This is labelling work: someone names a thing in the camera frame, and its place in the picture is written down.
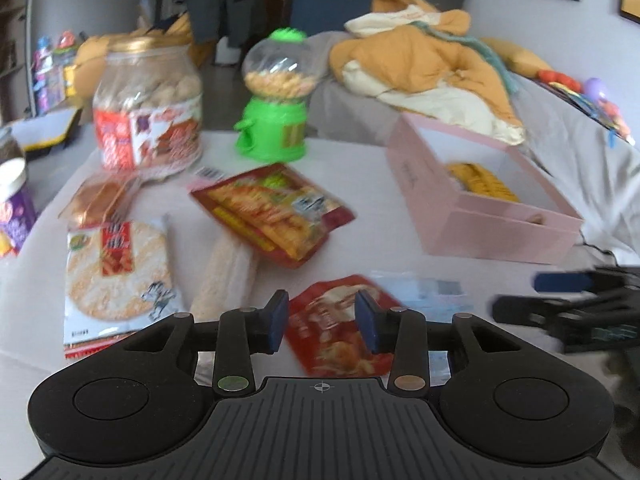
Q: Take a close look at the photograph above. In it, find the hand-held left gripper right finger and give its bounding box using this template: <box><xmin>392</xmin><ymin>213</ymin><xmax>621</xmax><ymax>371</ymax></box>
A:
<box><xmin>355</xmin><ymin>290</ymin><xmax>526</xmax><ymax>398</ymax></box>

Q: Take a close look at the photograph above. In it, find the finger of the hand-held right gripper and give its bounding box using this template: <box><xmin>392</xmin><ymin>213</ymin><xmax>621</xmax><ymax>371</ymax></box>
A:
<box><xmin>492</xmin><ymin>295</ymin><xmax>581</xmax><ymax>333</ymax></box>
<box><xmin>533</xmin><ymin>270</ymin><xmax>601</xmax><ymax>294</ymax></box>

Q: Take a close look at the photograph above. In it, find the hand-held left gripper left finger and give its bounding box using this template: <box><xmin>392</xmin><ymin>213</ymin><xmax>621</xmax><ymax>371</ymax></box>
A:
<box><xmin>120</xmin><ymin>290</ymin><xmax>291</xmax><ymax>397</ymax></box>

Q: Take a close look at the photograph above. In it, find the red chip snack packet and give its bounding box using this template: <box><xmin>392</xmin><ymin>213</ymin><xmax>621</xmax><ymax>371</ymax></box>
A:
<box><xmin>286</xmin><ymin>276</ymin><xmax>404</xmax><ymax>377</ymax></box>

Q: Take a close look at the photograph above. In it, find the pink cardboard box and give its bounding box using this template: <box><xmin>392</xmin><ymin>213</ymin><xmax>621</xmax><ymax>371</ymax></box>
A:
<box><xmin>385</xmin><ymin>112</ymin><xmax>585</xmax><ymax>266</ymax></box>

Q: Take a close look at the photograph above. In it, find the brown sandwich biscuit packet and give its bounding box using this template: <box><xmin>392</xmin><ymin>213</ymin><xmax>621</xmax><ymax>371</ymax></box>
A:
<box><xmin>57</xmin><ymin>175</ymin><xmax>144</xmax><ymax>229</ymax></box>

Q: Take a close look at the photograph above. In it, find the long clear cracker packet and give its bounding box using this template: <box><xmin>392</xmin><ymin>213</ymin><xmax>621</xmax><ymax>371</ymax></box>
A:
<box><xmin>190</xmin><ymin>237</ymin><xmax>262</xmax><ymax>322</ymax></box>

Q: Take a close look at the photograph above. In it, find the clear pale blue packet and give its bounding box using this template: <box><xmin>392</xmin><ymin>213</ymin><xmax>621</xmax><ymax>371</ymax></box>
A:
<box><xmin>370</xmin><ymin>270</ymin><xmax>476</xmax><ymax>386</ymax></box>

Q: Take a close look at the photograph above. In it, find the red orange stick snack packet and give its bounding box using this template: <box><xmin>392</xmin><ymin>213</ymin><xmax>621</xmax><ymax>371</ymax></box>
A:
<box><xmin>189</xmin><ymin>162</ymin><xmax>357</xmax><ymax>269</ymax></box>

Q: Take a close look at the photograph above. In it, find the white table cloth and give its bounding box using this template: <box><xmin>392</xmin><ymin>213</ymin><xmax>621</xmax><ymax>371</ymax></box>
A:
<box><xmin>0</xmin><ymin>130</ymin><xmax>606</xmax><ymax>396</ymax></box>

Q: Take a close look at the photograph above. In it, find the yellow snack packet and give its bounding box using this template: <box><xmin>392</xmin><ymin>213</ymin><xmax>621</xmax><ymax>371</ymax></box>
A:
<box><xmin>446</xmin><ymin>161</ymin><xmax>521</xmax><ymax>204</ymax></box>

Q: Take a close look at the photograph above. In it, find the white round rice cracker packet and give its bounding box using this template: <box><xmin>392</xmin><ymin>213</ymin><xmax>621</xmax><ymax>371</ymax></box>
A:
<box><xmin>62</xmin><ymin>215</ymin><xmax>187</xmax><ymax>361</ymax></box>

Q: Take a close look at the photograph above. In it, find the pile of colourful toys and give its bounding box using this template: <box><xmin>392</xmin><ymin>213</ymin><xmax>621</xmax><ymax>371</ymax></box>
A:
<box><xmin>536</xmin><ymin>70</ymin><xmax>640</xmax><ymax>147</ymax></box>

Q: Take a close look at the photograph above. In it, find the green candy dispenser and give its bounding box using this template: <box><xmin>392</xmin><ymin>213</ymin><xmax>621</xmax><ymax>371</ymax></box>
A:
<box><xmin>234</xmin><ymin>27</ymin><xmax>322</xmax><ymax>163</ymax></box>

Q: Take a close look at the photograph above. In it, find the yellow cushion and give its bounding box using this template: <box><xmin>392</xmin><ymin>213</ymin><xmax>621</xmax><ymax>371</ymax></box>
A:
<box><xmin>480</xmin><ymin>37</ymin><xmax>554</xmax><ymax>79</ymax></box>

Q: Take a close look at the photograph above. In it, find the large clear red-label biscuit jar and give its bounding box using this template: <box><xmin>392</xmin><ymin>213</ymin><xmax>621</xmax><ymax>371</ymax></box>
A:
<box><xmin>92</xmin><ymin>35</ymin><xmax>204</xmax><ymax>177</ymax></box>

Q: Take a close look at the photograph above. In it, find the orange cream quilt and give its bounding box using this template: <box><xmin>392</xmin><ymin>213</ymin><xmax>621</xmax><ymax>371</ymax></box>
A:
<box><xmin>327</xmin><ymin>0</ymin><xmax>526</xmax><ymax>147</ymax></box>

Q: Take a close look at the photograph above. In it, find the purple paper cup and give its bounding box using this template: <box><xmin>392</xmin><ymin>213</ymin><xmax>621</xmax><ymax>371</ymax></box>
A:
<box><xmin>0</xmin><ymin>157</ymin><xmax>39</xmax><ymax>257</ymax></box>

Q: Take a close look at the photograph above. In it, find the yellow black flat tray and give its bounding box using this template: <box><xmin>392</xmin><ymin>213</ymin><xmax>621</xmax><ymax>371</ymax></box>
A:
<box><xmin>10</xmin><ymin>107</ymin><xmax>84</xmax><ymax>154</ymax></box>

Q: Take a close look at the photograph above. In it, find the blue cabinet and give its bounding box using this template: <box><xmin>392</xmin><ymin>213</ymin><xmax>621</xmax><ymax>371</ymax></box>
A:
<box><xmin>292</xmin><ymin>0</ymin><xmax>469</xmax><ymax>37</ymax></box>

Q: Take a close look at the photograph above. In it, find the dark hanging jacket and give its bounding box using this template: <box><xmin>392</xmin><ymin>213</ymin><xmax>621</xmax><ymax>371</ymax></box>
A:
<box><xmin>175</xmin><ymin>0</ymin><xmax>274</xmax><ymax>47</ymax></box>

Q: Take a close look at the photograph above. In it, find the wall shelf unit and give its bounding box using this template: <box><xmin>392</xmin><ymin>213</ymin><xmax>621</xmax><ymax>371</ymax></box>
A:
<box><xmin>0</xmin><ymin>0</ymin><xmax>37</xmax><ymax>122</ymax></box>

